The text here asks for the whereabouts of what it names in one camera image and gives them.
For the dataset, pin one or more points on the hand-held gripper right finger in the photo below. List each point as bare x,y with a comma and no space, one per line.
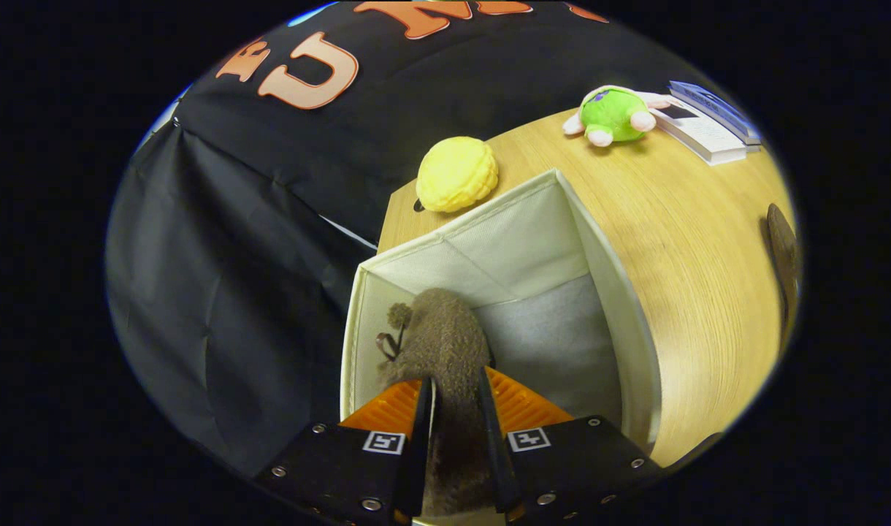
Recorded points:
493,438

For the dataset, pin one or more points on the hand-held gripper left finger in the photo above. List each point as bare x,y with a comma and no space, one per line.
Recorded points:
420,438

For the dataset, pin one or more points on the brown fuzzy shoe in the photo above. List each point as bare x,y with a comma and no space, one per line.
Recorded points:
781,256
445,343

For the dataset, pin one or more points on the beige fabric storage box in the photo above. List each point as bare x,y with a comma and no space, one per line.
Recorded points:
518,248

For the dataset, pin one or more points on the yellow plush ball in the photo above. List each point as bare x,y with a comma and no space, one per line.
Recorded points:
456,175

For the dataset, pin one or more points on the green and pink plush toy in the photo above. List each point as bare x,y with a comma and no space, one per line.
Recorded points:
613,117

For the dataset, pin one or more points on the white book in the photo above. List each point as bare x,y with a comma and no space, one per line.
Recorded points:
701,135

